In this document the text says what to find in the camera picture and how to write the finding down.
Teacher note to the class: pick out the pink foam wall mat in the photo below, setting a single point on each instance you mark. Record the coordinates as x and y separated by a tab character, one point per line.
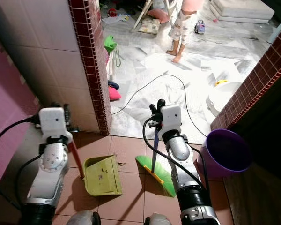
4	93

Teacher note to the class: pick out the light wooden stick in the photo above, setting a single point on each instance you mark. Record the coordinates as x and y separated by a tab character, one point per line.
142	14

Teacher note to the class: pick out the green hanging bag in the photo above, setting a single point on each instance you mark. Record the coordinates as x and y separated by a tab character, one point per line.
110	44

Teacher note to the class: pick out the white pole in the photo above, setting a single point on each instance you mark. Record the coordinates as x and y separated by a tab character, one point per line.
279	32

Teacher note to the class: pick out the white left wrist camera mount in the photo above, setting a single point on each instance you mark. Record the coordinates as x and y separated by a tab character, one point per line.
54	122

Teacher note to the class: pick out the grey robot knee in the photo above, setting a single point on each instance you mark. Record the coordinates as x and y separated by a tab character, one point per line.
160	220
83	218

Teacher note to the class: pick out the scattered white papers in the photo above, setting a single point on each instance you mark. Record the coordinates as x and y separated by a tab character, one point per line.
116	18

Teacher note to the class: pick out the small purple toy bag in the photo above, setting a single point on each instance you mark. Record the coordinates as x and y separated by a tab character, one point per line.
200	27

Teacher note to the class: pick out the small yellow toy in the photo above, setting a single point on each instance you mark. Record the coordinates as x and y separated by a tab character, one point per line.
221	82

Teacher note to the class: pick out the white folded mattress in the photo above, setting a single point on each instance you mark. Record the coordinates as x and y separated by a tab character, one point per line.
243	10

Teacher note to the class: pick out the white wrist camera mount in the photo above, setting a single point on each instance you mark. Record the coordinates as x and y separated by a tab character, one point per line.
54	122
171	117

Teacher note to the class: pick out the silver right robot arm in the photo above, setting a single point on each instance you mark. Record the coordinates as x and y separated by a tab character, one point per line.
185	178

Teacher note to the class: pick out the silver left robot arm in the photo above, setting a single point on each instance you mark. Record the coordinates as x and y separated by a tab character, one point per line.
51	161

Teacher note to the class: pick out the purple plastic bucket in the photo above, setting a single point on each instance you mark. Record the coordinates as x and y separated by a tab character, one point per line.
227	152

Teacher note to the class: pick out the pink pillow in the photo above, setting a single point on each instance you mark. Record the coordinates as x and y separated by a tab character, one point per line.
160	15

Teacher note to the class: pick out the child in patterned pyjamas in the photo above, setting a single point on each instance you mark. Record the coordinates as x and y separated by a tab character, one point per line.
182	28

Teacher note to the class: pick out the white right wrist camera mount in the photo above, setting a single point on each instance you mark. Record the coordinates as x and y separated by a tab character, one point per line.
171	117

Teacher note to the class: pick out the white round basin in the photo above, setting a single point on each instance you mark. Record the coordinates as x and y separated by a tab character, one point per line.
222	98

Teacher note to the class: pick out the patterned beige cushion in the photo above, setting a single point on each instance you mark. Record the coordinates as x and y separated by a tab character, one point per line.
149	26

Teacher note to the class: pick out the grey left robot knee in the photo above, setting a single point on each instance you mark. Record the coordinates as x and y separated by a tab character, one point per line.
83	218

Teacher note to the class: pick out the grey right robot knee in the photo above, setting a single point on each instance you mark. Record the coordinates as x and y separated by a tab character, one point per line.
160	220

